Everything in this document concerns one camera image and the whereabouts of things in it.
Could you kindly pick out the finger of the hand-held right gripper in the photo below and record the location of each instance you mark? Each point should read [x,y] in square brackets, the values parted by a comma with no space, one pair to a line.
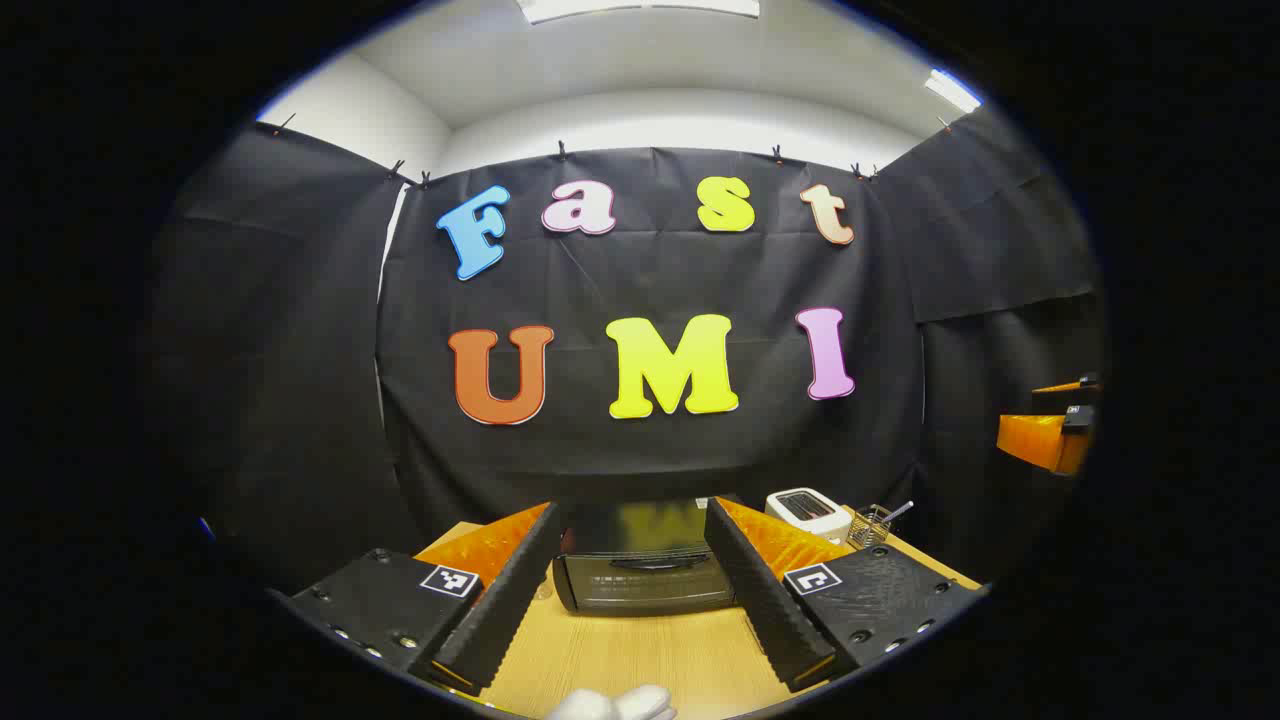
[1060,398]
[1040,440]

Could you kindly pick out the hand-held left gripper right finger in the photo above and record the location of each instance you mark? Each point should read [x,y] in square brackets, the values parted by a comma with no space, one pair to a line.
[760,585]

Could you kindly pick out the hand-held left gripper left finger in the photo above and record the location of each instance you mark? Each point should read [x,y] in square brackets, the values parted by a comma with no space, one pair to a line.
[505,600]

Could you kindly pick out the black electric oven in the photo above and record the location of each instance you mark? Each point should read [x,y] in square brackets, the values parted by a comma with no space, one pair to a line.
[640,585]

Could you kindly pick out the white toaster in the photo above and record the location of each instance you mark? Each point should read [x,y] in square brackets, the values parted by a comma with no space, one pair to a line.
[805,512]

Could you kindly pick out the white lumpy object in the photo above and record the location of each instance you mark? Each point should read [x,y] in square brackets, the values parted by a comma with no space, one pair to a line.
[610,705]

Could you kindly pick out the ceiling light panel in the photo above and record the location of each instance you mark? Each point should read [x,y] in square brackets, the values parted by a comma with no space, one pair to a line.
[640,8]
[952,90]

